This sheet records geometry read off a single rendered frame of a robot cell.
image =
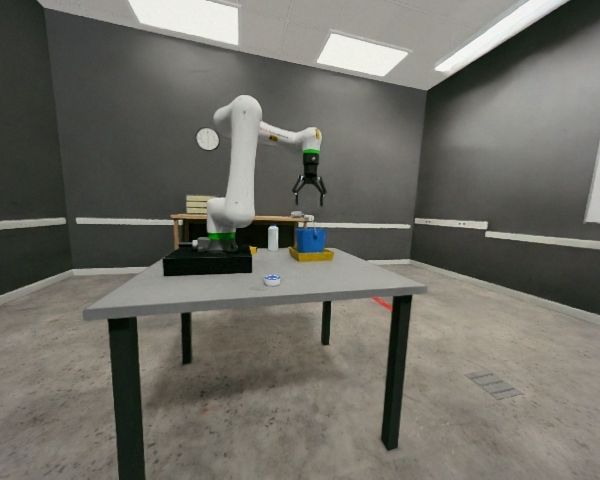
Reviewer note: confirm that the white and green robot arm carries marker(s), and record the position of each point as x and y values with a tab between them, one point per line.
241	121

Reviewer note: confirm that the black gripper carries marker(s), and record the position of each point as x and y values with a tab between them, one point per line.
310	177

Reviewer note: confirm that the yellow square tray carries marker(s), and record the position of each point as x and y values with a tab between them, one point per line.
326	255

